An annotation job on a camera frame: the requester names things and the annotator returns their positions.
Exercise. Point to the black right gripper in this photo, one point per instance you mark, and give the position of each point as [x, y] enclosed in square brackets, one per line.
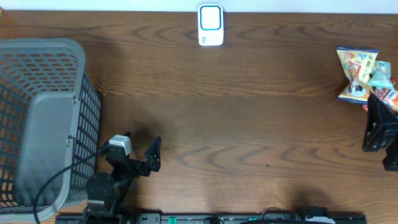
[386, 137]

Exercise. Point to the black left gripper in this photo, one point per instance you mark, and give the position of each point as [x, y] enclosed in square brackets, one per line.
[153, 157]

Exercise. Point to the orange chocolate bar wrapper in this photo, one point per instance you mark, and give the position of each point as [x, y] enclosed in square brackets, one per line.
[381, 92]

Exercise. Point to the teal small snack packet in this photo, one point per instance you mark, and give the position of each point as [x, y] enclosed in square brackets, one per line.
[381, 75]

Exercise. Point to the yellow snack bag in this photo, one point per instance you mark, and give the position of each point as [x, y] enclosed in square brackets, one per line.
[357, 65]

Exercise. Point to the orange small snack packet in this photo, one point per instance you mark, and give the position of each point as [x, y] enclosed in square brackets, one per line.
[390, 99]

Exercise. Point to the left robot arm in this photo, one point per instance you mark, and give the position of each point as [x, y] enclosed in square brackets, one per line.
[107, 191]

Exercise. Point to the white barcode scanner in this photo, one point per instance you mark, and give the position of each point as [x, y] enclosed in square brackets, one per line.
[210, 25]

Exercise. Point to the grey plastic basket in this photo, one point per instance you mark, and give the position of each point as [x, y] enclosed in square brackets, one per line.
[50, 115]

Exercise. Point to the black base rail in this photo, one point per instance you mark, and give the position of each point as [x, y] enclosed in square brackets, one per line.
[272, 217]

